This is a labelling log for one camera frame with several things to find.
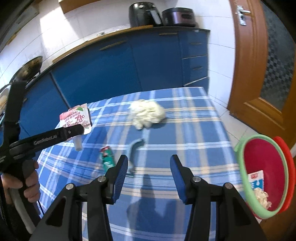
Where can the black air fryer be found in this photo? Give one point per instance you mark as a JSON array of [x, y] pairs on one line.
[[143, 14]]

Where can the range hood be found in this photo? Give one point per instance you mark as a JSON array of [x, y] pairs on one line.
[[14, 16]]

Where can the blue white milk carton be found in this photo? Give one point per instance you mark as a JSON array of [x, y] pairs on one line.
[[256, 181]]

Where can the green candy wrapper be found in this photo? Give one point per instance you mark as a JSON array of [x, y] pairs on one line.
[[107, 157]]

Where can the person left hand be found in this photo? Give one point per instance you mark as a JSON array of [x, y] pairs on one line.
[[32, 193]]

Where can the red white snack pouch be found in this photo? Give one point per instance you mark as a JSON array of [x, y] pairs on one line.
[[79, 114]]

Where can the wooden door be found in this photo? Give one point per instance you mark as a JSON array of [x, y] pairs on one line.
[[263, 89]]

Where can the white paper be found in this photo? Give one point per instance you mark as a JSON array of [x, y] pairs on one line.
[[145, 113]]

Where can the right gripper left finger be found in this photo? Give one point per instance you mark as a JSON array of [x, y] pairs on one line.
[[103, 191]]

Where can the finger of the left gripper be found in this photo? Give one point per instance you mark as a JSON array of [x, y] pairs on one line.
[[46, 138]]

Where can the black wok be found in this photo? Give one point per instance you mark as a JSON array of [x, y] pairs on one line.
[[29, 70]]

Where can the dark rice cooker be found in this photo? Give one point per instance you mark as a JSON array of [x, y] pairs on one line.
[[183, 17]]

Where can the silver door handle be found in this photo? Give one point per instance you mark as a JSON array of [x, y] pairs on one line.
[[241, 14]]

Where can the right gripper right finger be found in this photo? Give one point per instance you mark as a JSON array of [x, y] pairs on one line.
[[194, 191]]

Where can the blue kitchen base cabinets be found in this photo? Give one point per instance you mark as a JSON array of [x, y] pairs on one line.
[[141, 60]]

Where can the red basin green rim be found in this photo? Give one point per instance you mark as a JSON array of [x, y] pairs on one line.
[[262, 164]]

